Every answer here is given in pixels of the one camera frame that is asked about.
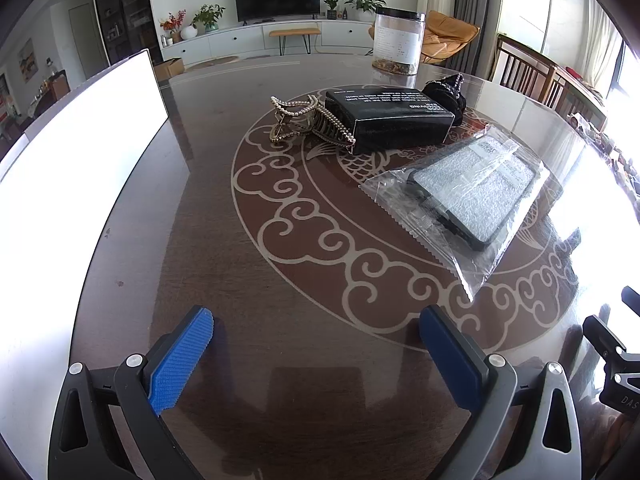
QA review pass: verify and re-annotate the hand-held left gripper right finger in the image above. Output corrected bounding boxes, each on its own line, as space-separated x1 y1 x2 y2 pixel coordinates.
419 304 583 480

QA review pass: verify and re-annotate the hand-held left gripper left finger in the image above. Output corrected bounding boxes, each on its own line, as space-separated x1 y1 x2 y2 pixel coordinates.
47 305 216 480

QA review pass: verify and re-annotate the patterned wooden desktop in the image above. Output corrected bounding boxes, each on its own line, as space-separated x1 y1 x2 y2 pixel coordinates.
70 52 640 480

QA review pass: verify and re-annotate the phone case in clear bag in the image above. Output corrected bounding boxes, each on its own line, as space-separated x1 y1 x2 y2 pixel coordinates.
360 125 551 304

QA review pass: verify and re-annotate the wooden dining chair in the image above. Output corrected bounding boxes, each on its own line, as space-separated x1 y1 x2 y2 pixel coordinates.
547 67 609 131
492 34 561 106

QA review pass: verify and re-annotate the black rectangular box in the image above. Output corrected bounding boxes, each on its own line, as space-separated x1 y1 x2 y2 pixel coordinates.
325 87 456 154

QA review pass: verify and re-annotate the small black scrunchie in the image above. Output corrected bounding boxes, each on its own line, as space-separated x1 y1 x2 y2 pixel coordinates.
422 74 470 126

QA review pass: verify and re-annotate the pearl hair claw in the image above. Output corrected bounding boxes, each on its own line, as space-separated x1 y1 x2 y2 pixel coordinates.
270 94 357 154

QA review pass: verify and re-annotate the cardboard box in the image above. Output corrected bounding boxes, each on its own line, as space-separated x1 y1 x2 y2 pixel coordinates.
154 57 185 80

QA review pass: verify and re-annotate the round beige floor cushion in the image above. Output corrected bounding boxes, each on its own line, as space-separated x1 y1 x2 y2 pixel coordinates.
187 56 240 71

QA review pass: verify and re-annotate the clear jar black lid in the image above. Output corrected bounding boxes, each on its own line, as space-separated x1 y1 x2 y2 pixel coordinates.
372 6 427 76

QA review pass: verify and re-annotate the orange lounge chair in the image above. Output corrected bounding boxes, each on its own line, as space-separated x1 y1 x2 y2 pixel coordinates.
422 10 481 64

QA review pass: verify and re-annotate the white television cabinet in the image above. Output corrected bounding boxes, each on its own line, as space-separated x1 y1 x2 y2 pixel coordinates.
161 19 376 67

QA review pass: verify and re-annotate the grey curtain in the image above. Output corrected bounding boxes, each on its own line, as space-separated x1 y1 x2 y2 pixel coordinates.
452 0 506 76

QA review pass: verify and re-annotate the red flower bouquet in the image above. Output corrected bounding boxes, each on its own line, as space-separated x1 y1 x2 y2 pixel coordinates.
160 10 186 44

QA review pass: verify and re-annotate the green potted plant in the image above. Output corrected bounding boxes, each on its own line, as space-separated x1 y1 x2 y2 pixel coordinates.
192 4 226 33

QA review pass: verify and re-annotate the wooden bench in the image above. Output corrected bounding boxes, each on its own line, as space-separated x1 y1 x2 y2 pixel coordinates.
269 27 321 56

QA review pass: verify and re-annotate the dark glass display cabinet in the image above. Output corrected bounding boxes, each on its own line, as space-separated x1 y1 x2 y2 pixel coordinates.
91 0 161 64

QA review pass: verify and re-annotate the large leafy potted plant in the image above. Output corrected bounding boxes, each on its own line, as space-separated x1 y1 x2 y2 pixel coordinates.
344 0 386 15

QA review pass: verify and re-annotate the framed wall painting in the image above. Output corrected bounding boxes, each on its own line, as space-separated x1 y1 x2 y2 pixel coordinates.
19 37 35 84

